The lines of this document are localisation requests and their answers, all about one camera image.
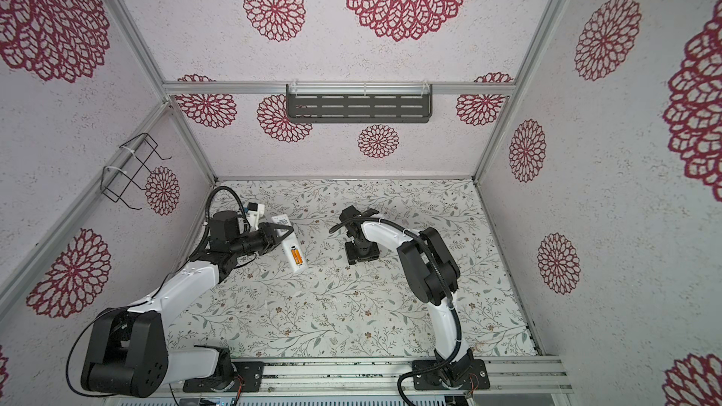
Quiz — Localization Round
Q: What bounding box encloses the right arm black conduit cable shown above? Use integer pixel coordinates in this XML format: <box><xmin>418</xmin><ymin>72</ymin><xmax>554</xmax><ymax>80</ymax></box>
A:
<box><xmin>329</xmin><ymin>216</ymin><xmax>464</xmax><ymax>406</ymax></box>

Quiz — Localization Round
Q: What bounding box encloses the black wire wall rack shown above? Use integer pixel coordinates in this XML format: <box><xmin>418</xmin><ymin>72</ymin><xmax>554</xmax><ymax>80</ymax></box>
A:
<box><xmin>99</xmin><ymin>133</ymin><xmax>172</xmax><ymax>211</ymax></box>

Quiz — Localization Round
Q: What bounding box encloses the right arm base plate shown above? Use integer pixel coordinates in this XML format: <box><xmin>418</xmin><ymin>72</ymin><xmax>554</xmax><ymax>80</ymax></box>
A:
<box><xmin>414</xmin><ymin>360</ymin><xmax>491</xmax><ymax>391</ymax></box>

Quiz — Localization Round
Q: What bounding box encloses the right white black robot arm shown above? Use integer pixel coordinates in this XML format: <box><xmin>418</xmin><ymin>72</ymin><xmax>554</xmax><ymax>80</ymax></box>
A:
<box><xmin>329</xmin><ymin>206</ymin><xmax>474</xmax><ymax>382</ymax></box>

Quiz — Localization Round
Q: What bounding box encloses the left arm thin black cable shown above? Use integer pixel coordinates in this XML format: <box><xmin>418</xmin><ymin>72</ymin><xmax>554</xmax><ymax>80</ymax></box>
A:
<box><xmin>64</xmin><ymin>270</ymin><xmax>170</xmax><ymax>398</ymax></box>

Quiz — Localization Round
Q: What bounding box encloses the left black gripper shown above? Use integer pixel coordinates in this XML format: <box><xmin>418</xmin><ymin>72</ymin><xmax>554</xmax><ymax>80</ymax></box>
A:
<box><xmin>231</xmin><ymin>221</ymin><xmax>294</xmax><ymax>258</ymax></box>

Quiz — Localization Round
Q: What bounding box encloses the aluminium front rail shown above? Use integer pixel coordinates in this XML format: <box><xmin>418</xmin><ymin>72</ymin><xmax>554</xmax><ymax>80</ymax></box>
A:
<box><xmin>100</xmin><ymin>356</ymin><xmax>575</xmax><ymax>398</ymax></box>

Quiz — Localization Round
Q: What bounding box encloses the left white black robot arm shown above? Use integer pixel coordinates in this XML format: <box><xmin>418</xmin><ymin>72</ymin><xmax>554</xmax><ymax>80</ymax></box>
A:
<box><xmin>80</xmin><ymin>211</ymin><xmax>293</xmax><ymax>398</ymax></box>

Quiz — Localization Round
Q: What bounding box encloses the dark grey wall shelf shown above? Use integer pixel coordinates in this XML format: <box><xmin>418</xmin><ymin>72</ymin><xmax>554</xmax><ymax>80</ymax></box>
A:
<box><xmin>286</xmin><ymin>84</ymin><xmax>434</xmax><ymax>124</ymax></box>

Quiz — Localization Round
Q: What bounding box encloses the white remote control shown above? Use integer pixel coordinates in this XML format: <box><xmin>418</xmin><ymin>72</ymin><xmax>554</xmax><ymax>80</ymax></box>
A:
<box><xmin>271</xmin><ymin>214</ymin><xmax>308</xmax><ymax>274</ymax></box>

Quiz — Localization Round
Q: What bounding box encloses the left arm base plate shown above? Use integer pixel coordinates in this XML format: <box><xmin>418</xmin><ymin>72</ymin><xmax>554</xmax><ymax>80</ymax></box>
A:
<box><xmin>182</xmin><ymin>362</ymin><xmax>265</xmax><ymax>393</ymax></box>

